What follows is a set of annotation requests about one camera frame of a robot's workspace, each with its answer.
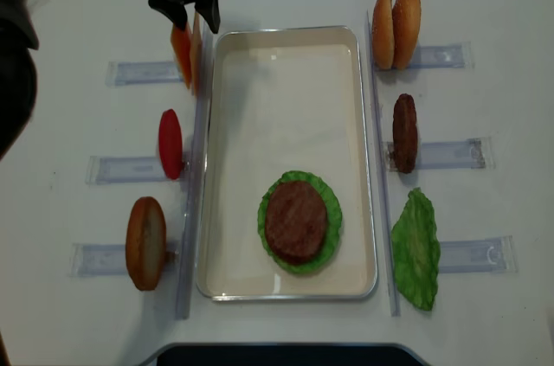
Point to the brown meat patty on tray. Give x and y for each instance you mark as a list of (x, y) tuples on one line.
[(296, 222)]

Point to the sesame bun half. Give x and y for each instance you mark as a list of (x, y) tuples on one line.
[(382, 33), (406, 16)]

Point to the green lettuce leaf on tray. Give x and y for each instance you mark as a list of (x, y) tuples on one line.
[(335, 218)]

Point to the clear acrylic rail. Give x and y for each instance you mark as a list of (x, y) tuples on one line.
[(196, 172), (381, 174)]

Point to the clear holder for lettuce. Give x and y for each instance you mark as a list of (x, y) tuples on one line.
[(493, 255)]

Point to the dark base at table edge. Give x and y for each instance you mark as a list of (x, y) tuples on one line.
[(285, 354)]

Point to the brown meat patty standing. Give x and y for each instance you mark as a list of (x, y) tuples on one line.
[(405, 135)]

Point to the right sesame bun half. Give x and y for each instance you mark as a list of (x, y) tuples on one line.
[(406, 16)]

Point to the red tomato slice standing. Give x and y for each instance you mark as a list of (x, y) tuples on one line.
[(170, 144)]

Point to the clear holder for patty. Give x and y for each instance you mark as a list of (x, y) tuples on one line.
[(472, 153)]

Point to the left clear acrylic rail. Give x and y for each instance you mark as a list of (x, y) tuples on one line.
[(196, 172)]

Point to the green lettuce leaf standing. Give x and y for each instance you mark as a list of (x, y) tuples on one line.
[(416, 251)]

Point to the bun half standing left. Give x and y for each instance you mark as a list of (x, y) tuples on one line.
[(146, 243)]

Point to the cream rectangular metal tray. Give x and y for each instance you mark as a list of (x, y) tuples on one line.
[(283, 103)]

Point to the light orange cheese slice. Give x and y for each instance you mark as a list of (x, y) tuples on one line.
[(195, 54)]

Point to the clear holder for bun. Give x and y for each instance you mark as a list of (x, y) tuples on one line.
[(94, 260)]

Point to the clear holder for sesame buns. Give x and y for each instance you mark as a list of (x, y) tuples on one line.
[(454, 55)]

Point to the clear holder for tomato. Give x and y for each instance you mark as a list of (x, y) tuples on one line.
[(112, 170)]

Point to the clear holder for cheese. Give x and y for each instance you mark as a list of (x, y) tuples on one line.
[(136, 73)]

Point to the dark orange cheese slice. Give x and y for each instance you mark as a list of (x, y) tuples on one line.
[(181, 43)]

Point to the left sesame bun half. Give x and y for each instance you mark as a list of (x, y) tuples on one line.
[(382, 33)]

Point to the right clear acrylic rail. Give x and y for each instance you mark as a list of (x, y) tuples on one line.
[(381, 174)]

